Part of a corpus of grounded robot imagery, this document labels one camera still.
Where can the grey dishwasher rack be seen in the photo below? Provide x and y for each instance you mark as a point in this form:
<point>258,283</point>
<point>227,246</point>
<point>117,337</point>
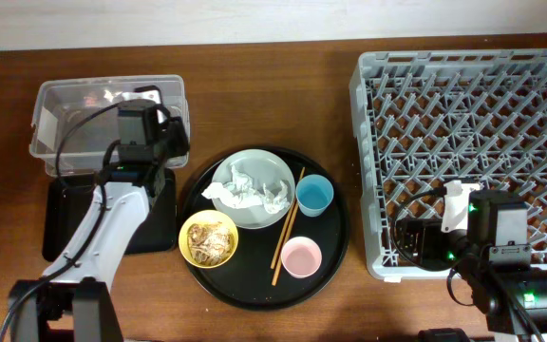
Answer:
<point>421,118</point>

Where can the food scraps and rice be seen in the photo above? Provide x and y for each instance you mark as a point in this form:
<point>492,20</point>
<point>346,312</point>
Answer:
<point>210,243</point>

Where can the black rectangular tray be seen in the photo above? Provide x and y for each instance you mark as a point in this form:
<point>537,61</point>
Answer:
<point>65,210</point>

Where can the round black serving tray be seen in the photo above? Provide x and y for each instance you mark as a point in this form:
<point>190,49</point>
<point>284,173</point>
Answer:
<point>245,281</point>

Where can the white tissue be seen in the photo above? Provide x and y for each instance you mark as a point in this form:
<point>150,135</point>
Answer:
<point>241,193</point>

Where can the wooden chopstick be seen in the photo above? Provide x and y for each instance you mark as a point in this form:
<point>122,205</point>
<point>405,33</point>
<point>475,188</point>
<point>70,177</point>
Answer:
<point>282,234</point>
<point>278,265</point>

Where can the yellow bowl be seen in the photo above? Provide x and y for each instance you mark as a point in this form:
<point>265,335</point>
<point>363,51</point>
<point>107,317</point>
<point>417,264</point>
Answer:
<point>205,216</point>

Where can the grey round plate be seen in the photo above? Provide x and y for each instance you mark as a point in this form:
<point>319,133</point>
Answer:
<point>265,168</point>

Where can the clear plastic waste bin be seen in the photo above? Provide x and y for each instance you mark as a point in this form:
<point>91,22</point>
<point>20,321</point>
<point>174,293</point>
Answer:
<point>73,100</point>

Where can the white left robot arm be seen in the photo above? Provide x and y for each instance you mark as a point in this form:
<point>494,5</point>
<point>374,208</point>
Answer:
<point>71,299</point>

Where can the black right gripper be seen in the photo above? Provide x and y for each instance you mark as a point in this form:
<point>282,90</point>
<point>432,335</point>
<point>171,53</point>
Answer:
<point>429,231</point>

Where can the pink cup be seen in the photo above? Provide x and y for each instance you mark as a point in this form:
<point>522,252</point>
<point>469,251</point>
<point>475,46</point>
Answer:
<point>301,257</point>

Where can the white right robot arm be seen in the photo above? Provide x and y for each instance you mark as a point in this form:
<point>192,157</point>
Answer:
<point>482,238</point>

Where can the light blue cup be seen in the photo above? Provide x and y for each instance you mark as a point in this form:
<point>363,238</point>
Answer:
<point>314,193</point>

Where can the white label on bin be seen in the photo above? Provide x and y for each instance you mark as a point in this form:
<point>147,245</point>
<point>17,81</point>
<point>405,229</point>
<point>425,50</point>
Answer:
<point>47,128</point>

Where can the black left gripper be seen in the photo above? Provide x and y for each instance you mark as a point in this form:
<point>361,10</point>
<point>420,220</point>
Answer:
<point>174,130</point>

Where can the wooden chopstick left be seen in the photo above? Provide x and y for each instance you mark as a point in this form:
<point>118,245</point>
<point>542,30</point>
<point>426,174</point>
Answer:
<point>282,234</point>

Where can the wooden chopstick right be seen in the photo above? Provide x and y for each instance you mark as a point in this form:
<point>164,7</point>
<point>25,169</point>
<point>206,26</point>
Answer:
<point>278,265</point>

